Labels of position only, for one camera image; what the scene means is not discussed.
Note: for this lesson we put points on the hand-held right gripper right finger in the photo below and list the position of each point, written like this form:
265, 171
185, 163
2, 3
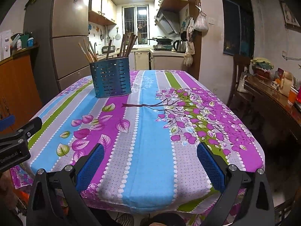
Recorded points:
210, 167

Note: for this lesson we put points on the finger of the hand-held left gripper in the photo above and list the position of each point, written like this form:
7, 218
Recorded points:
7, 123
23, 131

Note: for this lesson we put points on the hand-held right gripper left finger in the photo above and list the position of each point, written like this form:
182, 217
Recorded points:
91, 167

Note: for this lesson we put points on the blue perforated utensil holder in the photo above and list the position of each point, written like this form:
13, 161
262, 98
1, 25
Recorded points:
110, 80

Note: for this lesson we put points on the bundle of wooden chopsticks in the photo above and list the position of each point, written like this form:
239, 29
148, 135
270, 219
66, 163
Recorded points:
128, 47

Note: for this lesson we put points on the orange wooden cabinet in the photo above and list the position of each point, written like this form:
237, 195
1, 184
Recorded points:
16, 87

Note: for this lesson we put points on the floral striped tablecloth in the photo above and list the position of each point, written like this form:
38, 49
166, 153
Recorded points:
150, 146

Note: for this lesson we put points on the white microwave oven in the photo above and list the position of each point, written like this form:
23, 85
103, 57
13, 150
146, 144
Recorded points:
4, 44

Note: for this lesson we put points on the white red label bottle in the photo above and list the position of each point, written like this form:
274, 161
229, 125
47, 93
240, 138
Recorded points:
19, 45

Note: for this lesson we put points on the blue white jar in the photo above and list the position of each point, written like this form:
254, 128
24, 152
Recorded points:
30, 42

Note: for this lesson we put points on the green cup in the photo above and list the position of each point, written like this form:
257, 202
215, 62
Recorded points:
24, 41

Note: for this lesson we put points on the wooden side table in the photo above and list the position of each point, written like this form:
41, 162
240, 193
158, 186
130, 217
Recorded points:
270, 98

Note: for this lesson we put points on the grey refrigerator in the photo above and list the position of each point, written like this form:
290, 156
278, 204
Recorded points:
68, 51

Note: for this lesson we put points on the wooden chair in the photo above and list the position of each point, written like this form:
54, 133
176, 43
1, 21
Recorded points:
239, 63

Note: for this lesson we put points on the orange paper cup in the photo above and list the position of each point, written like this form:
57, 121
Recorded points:
292, 96

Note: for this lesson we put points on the stack of folded cloths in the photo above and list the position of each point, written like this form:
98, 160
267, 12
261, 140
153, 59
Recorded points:
262, 67

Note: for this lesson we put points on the beige kitchen base cabinets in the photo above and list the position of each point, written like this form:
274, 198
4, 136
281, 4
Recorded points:
164, 62

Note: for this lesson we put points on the hanging cloth bags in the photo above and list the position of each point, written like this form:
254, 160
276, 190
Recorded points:
189, 51

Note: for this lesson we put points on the silver countertop appliance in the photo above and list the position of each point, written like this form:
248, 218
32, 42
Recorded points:
109, 49

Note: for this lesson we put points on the steel electric kettle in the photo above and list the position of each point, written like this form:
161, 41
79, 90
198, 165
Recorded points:
180, 46

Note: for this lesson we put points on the gas stove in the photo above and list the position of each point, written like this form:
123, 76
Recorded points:
164, 47

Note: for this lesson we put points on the hanging strainer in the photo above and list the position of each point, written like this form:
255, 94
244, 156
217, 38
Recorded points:
117, 36

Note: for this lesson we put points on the black wok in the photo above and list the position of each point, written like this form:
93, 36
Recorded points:
162, 40

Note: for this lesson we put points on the white hanging plastic bag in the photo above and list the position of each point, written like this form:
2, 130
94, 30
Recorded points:
201, 24

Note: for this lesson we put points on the dark window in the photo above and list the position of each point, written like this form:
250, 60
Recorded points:
237, 23

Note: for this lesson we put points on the kitchen window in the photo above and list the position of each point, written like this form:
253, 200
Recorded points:
135, 23

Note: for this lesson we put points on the steel range hood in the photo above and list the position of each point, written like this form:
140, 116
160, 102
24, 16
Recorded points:
167, 22

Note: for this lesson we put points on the framed picture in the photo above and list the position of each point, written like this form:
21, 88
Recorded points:
289, 14

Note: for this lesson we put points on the flower wall sticker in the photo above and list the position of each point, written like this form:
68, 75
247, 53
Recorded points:
184, 23

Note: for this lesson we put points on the white wall switch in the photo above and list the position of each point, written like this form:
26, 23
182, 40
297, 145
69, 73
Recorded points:
211, 20

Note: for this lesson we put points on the beige upper wall cabinets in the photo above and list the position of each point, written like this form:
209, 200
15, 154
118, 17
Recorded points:
101, 2

